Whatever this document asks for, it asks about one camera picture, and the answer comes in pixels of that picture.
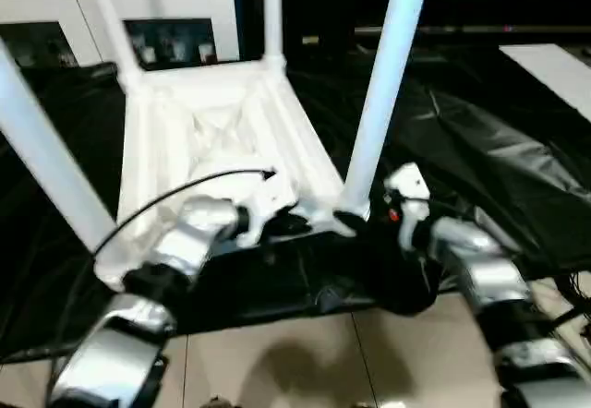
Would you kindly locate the white plastic table leg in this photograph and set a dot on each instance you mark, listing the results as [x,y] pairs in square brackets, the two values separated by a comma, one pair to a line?
[41,140]
[388,80]
[111,20]
[272,11]

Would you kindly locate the white plastic table top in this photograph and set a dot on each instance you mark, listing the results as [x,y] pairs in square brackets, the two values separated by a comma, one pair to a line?
[157,117]

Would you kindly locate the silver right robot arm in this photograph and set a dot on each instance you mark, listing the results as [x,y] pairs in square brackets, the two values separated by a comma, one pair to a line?
[480,260]

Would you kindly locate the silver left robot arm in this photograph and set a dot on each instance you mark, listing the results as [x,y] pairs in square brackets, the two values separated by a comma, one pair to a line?
[194,232]

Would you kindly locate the black mat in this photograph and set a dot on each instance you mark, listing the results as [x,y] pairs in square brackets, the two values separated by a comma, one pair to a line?
[485,126]

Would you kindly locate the small tan label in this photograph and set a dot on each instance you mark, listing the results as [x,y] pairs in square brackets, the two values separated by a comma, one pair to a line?
[310,39]

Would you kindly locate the dark metal rod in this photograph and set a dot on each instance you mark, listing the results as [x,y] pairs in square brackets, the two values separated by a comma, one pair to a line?
[461,29]

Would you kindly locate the white textured jar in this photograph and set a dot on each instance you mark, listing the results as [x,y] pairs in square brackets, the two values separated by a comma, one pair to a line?
[179,51]

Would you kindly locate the white flat panel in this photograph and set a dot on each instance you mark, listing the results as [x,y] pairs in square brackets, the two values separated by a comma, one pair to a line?
[549,71]

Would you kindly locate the black stand rod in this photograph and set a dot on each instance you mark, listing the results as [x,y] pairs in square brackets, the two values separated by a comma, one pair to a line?
[570,319]

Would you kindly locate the white cup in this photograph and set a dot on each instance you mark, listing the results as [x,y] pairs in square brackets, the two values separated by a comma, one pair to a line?
[148,56]

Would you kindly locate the white cabinet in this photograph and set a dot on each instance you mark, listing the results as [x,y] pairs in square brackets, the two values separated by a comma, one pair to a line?
[184,4]

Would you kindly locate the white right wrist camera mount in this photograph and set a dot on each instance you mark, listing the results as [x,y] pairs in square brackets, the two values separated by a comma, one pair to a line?
[408,179]

